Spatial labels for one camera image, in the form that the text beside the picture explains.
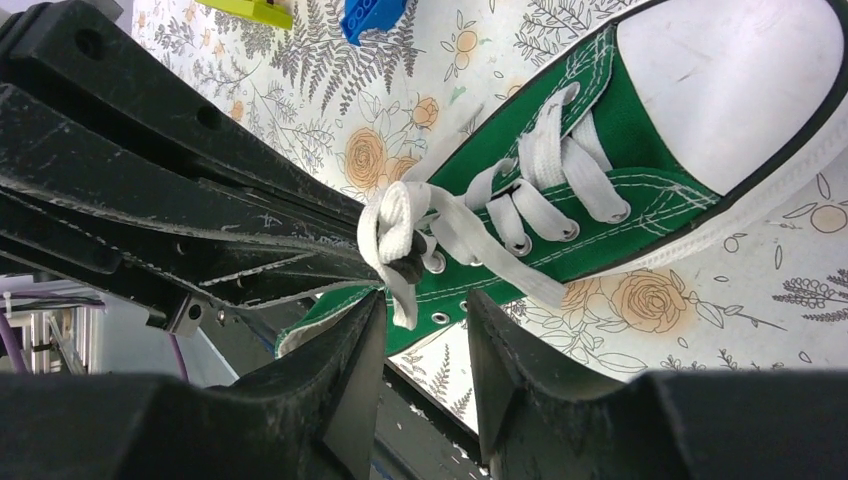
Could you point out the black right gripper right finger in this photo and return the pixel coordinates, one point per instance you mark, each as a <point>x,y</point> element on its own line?
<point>542,415</point>

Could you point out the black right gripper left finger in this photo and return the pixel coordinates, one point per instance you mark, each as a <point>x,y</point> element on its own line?
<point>311,414</point>

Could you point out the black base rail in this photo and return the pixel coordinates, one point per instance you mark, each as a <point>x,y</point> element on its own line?
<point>415,438</point>

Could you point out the stacked colourful toy bricks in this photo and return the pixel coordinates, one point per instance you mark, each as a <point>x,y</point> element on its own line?
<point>267,12</point>

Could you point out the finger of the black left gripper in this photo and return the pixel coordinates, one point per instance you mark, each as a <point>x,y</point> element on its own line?
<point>74,55</point>
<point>169,227</point>

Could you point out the blue plastic cap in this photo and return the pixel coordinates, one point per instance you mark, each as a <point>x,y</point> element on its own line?
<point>364,15</point>

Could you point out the green canvas sneaker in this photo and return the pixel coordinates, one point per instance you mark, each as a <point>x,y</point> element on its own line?
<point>666,127</point>

